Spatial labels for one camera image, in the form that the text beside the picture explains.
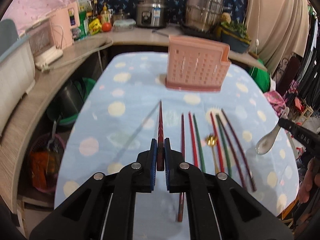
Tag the blue polka dot tablecloth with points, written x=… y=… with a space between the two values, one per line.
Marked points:
x=120 y=118

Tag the white ceramic spoon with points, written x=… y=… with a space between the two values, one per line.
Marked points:
x=265 y=144

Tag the pink electric kettle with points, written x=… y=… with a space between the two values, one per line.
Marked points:
x=63 y=20

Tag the beige hanging curtain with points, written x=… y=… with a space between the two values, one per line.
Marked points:
x=278 y=29

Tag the stacked steel steamer pot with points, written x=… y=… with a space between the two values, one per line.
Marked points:
x=202 y=15

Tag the yellow snack packet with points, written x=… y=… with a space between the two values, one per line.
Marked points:
x=95 y=27

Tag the gold small spoon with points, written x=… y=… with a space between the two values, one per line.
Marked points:
x=211 y=141

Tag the yellow oil bottle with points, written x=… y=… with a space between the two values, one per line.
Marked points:
x=105 y=15

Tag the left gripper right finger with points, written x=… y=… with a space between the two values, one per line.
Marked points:
x=172 y=159

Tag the clear food container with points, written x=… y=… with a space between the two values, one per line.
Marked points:
x=124 y=25

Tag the steel rice cooker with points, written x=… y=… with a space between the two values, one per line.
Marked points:
x=151 y=13

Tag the red tomato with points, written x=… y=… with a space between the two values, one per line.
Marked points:
x=106 y=27

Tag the small dark pot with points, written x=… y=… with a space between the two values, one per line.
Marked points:
x=120 y=15

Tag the green label bottle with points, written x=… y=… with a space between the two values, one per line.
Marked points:
x=82 y=30

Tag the pink plastic utensil holder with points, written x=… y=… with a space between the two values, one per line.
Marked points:
x=196 y=64

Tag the maroon chopstick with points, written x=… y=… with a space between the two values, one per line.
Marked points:
x=249 y=171
x=181 y=196
x=233 y=156

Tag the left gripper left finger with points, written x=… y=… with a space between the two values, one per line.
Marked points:
x=150 y=165

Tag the white storage bin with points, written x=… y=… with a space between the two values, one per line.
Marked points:
x=17 y=69

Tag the green chopstick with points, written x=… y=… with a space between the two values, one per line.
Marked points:
x=202 y=163
x=224 y=143

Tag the right hand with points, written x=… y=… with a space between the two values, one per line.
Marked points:
x=310 y=179

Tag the white blender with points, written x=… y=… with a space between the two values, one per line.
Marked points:
x=43 y=45

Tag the green plastic bag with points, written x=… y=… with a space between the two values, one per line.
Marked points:
x=261 y=78

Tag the blue basin with greens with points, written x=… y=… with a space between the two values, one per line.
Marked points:
x=235 y=35

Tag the dark red patterned chopstick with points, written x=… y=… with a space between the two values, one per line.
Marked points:
x=160 y=141

